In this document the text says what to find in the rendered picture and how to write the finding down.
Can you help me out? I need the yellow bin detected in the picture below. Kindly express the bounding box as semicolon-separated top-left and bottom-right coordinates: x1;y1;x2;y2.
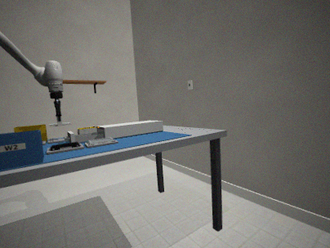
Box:
14;124;47;141

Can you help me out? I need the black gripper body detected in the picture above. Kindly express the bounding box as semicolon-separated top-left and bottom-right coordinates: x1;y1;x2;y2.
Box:
50;92;63;100

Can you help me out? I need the blue bench mat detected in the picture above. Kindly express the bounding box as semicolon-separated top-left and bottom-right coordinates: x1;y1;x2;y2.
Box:
28;131;190;166

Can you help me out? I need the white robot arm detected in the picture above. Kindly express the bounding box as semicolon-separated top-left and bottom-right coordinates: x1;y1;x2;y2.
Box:
0;32;63;93

